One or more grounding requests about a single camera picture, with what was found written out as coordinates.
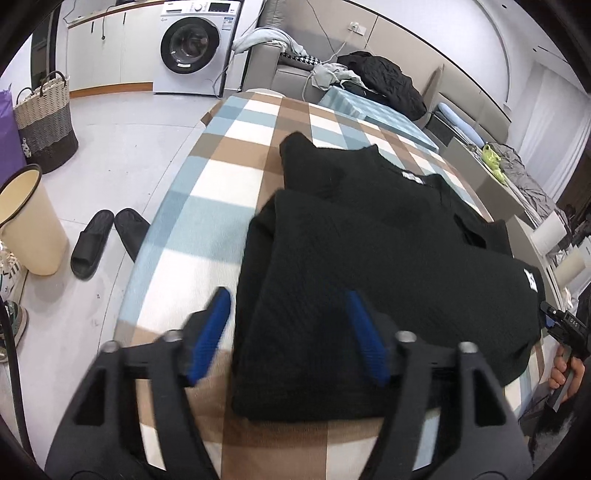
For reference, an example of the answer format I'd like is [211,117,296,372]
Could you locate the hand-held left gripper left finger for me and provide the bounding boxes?
[44,286,232,476]

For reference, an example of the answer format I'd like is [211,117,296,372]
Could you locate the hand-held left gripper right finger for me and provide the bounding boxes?
[346,290,534,476]

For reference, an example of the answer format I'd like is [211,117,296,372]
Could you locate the black knit sweater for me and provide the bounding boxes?
[231,131,543,423]

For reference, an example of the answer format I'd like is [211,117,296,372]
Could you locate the person's right hand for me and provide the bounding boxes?
[549,344,578,391]

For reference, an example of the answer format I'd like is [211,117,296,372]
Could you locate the white paper towel roll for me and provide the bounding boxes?
[554,251,591,287]
[531,213,568,256]

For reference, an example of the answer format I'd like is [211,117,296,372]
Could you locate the grey quilt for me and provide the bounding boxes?
[496,142,568,227]

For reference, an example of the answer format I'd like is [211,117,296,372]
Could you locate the black slipper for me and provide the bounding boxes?
[70,210,115,280]
[114,209,152,264]

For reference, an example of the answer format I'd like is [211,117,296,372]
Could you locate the green plastic shoes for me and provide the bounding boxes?
[480,144,506,183]

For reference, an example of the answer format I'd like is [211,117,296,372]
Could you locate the plaid blanket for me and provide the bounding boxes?
[113,90,550,480]

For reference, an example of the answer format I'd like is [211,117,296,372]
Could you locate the dark green sneaker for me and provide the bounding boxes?
[0,300,29,363]

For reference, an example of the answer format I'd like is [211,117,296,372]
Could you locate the beige bed headboard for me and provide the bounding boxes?
[438,65,513,139]

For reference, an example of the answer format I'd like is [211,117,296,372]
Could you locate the beige trash bin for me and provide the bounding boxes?
[0,165,69,277]

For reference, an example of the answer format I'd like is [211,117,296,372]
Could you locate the blue pillow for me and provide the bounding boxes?
[436,102,485,146]

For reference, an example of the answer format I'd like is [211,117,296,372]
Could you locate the white shoe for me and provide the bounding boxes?
[0,244,24,296]

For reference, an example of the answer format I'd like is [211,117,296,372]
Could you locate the teal checked cloth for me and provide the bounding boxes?
[318,85,439,153]

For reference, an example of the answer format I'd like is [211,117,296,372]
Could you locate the black quilted jacket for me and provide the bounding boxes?
[337,51,428,121]

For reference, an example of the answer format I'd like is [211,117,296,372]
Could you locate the woven laundry basket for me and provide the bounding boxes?
[13,71,79,175]

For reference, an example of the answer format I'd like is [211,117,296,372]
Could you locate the pale grey garment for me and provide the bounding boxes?
[311,62,352,89]

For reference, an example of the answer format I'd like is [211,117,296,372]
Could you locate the grey sofa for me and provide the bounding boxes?
[241,0,444,134]

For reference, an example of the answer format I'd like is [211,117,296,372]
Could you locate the purple bag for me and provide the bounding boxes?
[0,85,27,188]

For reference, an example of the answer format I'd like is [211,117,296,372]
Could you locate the black white checked cushion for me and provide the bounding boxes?
[279,52,326,70]

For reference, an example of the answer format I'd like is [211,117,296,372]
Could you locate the white washing machine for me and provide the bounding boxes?
[153,0,245,97]

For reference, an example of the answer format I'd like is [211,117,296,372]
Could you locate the white kitchen counter cabinets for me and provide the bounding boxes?
[67,0,169,95]

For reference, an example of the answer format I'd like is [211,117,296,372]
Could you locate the light grey throw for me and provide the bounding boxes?
[232,27,305,56]

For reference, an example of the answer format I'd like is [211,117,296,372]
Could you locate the dark door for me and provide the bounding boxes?
[30,18,61,90]

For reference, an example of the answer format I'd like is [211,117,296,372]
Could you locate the black cable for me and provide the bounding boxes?
[0,295,35,457]

